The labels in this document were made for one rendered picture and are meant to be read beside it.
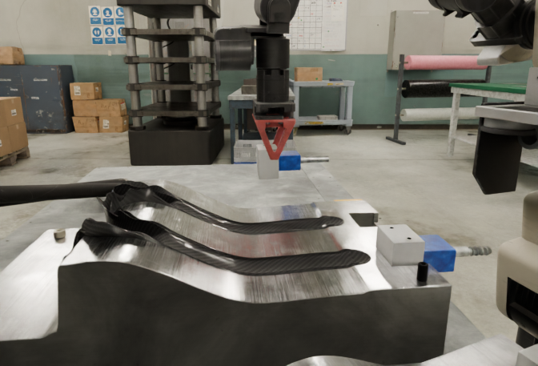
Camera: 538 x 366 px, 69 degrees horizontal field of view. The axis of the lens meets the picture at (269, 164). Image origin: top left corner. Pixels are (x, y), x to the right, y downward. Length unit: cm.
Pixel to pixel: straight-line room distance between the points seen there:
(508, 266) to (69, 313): 68
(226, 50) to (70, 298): 42
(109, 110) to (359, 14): 448
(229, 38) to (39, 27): 745
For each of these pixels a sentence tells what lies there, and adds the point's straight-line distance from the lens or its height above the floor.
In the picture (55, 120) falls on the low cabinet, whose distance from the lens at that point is 745.
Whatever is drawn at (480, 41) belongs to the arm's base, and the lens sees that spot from 88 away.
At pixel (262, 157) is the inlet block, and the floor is 95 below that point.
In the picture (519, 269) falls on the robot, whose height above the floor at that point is 77.
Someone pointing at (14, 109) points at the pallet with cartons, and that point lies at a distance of 549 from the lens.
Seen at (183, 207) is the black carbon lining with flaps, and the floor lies 92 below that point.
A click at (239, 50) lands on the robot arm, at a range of 66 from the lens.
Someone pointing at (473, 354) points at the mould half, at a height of 86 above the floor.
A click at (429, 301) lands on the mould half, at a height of 87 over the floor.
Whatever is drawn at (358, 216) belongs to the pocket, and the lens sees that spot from 61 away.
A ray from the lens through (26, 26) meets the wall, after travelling 816.
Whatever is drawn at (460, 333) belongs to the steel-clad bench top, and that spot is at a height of 80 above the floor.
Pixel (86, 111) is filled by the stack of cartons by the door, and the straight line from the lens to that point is 734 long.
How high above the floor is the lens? 110
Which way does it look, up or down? 14 degrees down
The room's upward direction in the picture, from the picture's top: straight up
